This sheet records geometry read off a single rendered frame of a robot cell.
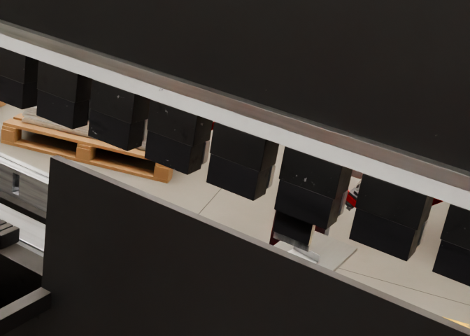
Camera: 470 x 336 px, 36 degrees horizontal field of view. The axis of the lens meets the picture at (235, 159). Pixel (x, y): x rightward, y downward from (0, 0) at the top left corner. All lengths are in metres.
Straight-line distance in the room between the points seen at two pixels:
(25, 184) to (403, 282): 2.42
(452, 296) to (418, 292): 0.19
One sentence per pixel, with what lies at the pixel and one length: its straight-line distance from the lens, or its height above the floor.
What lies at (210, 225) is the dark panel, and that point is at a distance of 1.26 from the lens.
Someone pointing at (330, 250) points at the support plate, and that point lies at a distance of 2.01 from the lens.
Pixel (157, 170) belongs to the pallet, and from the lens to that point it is 4.69.
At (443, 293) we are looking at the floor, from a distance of 4.13.
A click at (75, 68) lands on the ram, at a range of 2.04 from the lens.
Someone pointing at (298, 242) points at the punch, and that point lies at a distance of 1.80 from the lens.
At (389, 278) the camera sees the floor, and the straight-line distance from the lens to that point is 4.11.
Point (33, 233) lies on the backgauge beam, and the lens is 1.92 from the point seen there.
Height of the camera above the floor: 1.90
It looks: 21 degrees down
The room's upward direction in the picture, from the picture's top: 10 degrees clockwise
